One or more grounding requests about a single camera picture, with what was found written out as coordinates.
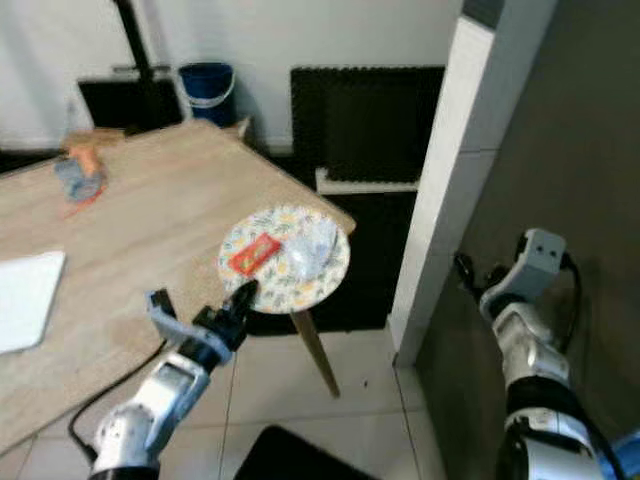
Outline floral round plate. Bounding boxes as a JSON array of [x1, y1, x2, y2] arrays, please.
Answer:
[[218, 204, 352, 314]]

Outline red snack packet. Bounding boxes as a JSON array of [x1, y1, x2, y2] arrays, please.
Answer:
[[227, 232, 283, 278]]

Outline clear plastic bag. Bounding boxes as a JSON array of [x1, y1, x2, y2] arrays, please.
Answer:
[[295, 221, 341, 263]]

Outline dark grey fridge door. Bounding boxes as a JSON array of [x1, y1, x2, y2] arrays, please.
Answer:
[[415, 0, 640, 480]]

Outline white rectangular tray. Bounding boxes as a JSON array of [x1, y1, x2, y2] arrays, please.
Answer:
[[0, 250, 67, 355]]

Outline large black floor mat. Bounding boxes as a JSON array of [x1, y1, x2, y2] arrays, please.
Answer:
[[250, 150, 421, 334]]

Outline small wooden box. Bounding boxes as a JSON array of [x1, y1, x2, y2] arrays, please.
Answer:
[[222, 116, 253, 141]]

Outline black foam mat stack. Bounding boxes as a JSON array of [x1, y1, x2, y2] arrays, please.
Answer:
[[290, 66, 446, 183]]

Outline black flat panel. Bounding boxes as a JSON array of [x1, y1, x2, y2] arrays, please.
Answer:
[[78, 78, 183, 136]]

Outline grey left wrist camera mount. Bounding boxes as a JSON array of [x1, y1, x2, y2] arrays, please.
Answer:
[[146, 288, 233, 369]]

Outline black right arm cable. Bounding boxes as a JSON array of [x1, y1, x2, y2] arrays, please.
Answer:
[[558, 252, 583, 331]]

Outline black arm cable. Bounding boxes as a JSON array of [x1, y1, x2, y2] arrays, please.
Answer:
[[68, 338, 166, 463], [558, 252, 583, 331]]

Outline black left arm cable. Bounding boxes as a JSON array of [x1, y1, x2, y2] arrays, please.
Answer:
[[68, 338, 166, 463]]

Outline orange strap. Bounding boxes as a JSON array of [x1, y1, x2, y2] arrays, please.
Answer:
[[65, 182, 109, 211]]

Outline blue bucket white handle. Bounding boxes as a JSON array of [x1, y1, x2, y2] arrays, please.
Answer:
[[178, 62, 237, 127]]

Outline black rack post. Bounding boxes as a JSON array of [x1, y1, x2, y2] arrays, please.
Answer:
[[115, 0, 158, 81]]

